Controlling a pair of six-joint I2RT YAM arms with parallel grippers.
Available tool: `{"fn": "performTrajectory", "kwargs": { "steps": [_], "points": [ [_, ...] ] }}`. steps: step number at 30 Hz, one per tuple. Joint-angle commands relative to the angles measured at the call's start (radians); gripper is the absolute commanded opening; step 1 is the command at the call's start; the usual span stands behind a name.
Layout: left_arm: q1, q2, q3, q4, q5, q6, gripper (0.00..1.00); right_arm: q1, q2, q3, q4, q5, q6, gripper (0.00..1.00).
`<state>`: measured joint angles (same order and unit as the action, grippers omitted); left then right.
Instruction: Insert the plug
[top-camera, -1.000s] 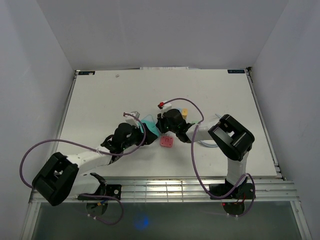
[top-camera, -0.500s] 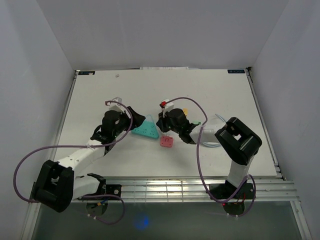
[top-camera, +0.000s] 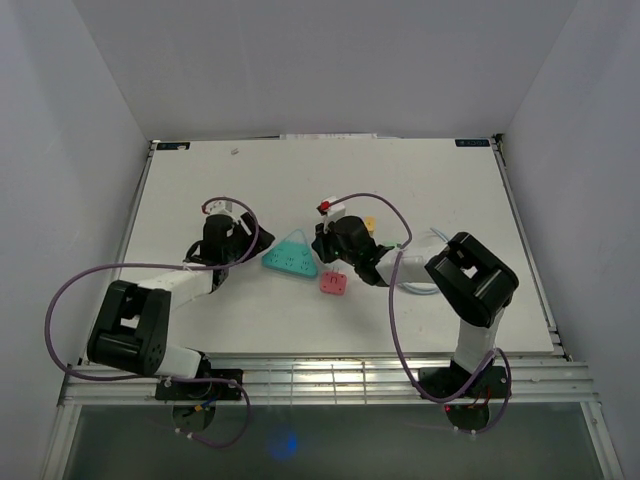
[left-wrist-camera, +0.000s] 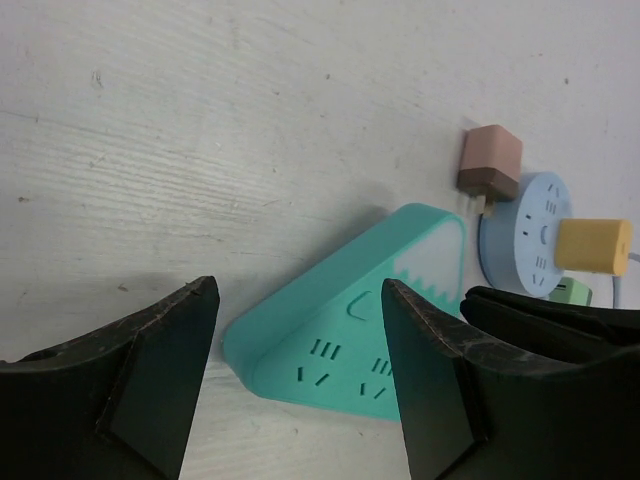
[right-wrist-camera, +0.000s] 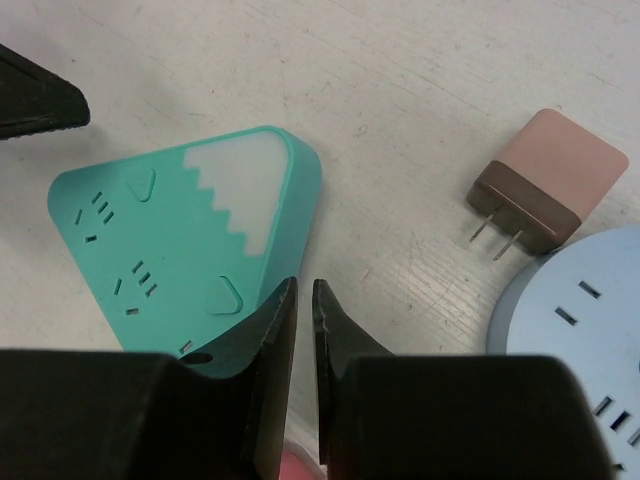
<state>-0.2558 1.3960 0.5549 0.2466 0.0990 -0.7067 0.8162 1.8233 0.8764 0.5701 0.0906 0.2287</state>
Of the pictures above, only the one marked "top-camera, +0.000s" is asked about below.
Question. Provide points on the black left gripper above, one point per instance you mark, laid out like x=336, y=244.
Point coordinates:
x=238, y=229

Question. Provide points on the yellow plug adapter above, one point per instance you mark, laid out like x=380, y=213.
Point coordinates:
x=370, y=224

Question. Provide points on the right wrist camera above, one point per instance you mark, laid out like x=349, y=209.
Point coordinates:
x=331, y=210

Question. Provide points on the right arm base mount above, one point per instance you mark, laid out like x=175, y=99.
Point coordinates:
x=444, y=382

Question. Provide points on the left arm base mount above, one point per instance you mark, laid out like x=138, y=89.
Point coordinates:
x=203, y=391

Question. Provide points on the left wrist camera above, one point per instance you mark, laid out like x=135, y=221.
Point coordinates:
x=218, y=206

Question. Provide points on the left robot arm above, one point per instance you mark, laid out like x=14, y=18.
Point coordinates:
x=131, y=329

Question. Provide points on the right blue corner label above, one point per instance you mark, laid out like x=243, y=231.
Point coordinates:
x=472, y=143

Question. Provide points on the pink socket adapter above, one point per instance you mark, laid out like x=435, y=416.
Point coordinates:
x=333, y=282

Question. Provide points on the left blue corner label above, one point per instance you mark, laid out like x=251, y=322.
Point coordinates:
x=173, y=146

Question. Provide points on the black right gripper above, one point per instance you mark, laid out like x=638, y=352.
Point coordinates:
x=321, y=241

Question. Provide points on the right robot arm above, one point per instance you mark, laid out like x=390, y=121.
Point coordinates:
x=477, y=285

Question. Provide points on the aluminium front rail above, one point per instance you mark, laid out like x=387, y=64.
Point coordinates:
x=378, y=380

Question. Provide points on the blue corner label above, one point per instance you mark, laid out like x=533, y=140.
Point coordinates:
x=173, y=146
x=472, y=143

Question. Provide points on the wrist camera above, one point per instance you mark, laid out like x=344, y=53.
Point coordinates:
x=331, y=210
x=218, y=206

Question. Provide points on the teal triangular power strip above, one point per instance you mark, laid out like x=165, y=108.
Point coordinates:
x=293, y=256

